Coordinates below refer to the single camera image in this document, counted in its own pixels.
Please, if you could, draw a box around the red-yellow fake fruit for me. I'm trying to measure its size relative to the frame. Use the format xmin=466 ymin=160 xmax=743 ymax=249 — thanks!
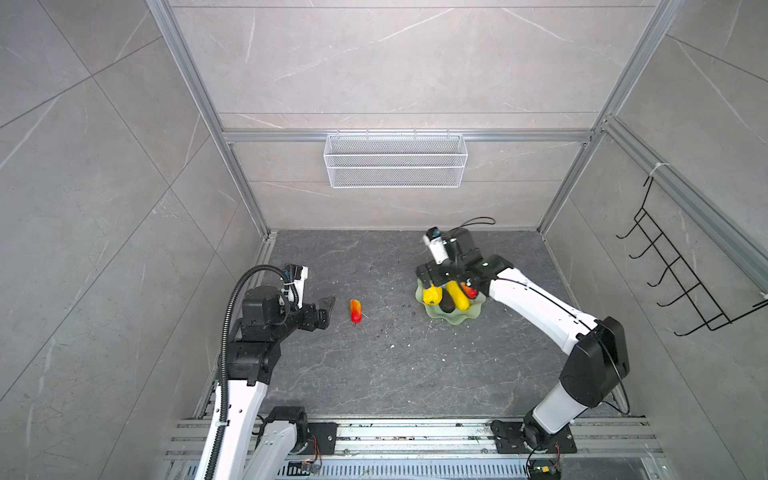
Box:
xmin=461 ymin=282 xmax=478 ymax=300
xmin=349 ymin=299 xmax=363 ymax=324

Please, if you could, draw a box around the yellow fake mango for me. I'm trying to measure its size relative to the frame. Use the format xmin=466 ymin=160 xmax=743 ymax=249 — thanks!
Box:
xmin=445 ymin=280 xmax=471 ymax=311

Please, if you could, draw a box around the dark fake avocado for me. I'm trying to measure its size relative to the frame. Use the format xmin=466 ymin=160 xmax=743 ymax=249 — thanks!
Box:
xmin=438 ymin=292 xmax=456 ymax=314

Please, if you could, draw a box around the yellow fake bell pepper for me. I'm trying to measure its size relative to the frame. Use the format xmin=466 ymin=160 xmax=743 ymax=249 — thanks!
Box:
xmin=422 ymin=285 xmax=443 ymax=306

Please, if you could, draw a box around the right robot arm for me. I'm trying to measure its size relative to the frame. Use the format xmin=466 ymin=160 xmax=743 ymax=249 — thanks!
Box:
xmin=416 ymin=226 xmax=630 ymax=449

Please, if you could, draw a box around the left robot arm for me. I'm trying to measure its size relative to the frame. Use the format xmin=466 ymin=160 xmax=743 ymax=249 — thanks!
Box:
xmin=195 ymin=286 xmax=336 ymax=479

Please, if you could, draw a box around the light green wavy fruit bowl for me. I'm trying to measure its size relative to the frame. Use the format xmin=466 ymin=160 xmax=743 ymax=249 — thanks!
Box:
xmin=415 ymin=280 xmax=488 ymax=325

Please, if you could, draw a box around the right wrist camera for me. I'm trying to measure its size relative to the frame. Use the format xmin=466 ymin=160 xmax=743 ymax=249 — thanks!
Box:
xmin=422 ymin=227 xmax=449 ymax=265

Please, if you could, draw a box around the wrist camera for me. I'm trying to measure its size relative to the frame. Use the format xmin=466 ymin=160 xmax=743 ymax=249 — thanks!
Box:
xmin=283 ymin=264 xmax=309 ymax=310
xmin=422 ymin=227 xmax=449 ymax=265

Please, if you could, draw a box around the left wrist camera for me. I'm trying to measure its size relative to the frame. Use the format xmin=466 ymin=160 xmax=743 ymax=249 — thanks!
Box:
xmin=283 ymin=264 xmax=309 ymax=310

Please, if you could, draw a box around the black corrugated cable conduit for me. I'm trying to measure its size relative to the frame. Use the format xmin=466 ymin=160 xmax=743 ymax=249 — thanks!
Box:
xmin=203 ymin=264 xmax=289 ymax=480

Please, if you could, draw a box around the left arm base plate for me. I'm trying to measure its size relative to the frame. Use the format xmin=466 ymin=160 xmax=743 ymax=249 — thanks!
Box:
xmin=299 ymin=422 xmax=339 ymax=456

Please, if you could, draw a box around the white wire mesh basket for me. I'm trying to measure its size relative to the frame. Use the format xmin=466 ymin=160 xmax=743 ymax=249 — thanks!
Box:
xmin=323 ymin=133 xmax=469 ymax=189

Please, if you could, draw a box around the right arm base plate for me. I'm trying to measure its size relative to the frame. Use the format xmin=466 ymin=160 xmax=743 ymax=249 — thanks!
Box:
xmin=490 ymin=420 xmax=577 ymax=454

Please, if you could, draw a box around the aluminium mounting rail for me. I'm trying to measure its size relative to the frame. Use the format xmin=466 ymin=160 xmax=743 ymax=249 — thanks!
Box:
xmin=164 ymin=416 xmax=664 ymax=462

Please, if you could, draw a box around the black wire hook rack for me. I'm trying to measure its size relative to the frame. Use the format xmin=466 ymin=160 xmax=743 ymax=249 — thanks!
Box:
xmin=615 ymin=176 xmax=767 ymax=338

